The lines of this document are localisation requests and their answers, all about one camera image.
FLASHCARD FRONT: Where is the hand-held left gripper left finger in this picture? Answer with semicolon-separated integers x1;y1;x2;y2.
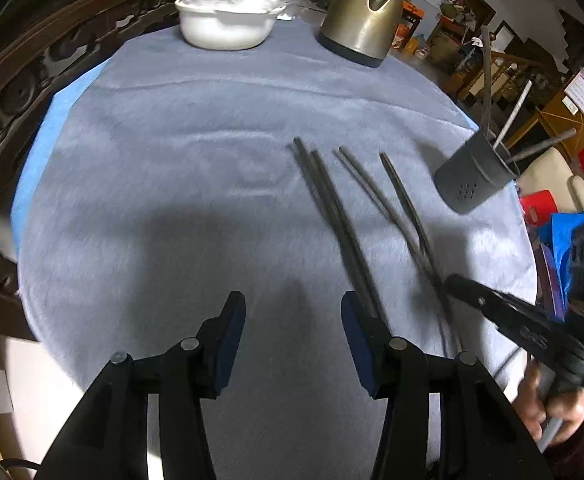
39;290;247;480

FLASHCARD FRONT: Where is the wooden staircase railing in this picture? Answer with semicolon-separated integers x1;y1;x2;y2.
454;35;548;116

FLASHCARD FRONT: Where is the person's right forearm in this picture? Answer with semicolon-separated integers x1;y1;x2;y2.
542;410;584;480

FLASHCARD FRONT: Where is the dark carved wooden sideboard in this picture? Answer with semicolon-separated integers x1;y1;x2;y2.
0;0;183;343

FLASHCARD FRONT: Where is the cream armchair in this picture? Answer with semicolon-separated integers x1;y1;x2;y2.
514;149;584;213

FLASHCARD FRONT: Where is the blue table cloth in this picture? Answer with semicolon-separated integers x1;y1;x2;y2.
10;57;480;226

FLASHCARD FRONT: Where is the stainless steel electric kettle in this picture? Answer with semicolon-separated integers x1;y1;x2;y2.
317;0;405;68

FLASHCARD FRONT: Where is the orange cardboard box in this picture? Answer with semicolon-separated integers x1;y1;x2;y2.
394;2;423;53

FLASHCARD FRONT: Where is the grey perforated metal holder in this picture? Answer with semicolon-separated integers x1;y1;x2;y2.
433;132;523;214

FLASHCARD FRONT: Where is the white ceramic pot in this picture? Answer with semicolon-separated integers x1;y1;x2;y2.
174;0;289;51

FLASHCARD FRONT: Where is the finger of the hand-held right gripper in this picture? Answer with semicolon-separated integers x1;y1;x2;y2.
444;274;523;333

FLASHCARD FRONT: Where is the person's right hand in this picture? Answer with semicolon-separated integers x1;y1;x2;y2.
516;360;584;443

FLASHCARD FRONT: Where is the red plastic child chair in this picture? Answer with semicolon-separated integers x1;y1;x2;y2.
519;190;558;226

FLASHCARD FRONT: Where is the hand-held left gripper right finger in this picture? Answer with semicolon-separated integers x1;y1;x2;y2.
341;290;553;480

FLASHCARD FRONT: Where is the grey felt table cloth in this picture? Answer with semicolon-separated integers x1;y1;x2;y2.
16;15;540;480

